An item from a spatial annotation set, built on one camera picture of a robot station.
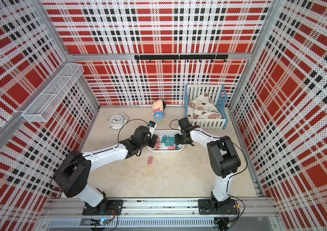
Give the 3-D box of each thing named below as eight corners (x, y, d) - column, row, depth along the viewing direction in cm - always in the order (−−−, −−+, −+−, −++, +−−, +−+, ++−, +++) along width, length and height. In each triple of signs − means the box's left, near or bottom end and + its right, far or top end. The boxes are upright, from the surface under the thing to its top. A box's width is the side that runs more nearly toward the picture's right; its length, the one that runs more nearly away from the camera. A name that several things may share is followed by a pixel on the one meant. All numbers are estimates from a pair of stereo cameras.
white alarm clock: (109, 129, 108) (107, 125, 104) (113, 117, 116) (111, 113, 112) (125, 129, 108) (123, 125, 104) (128, 117, 116) (126, 113, 112)
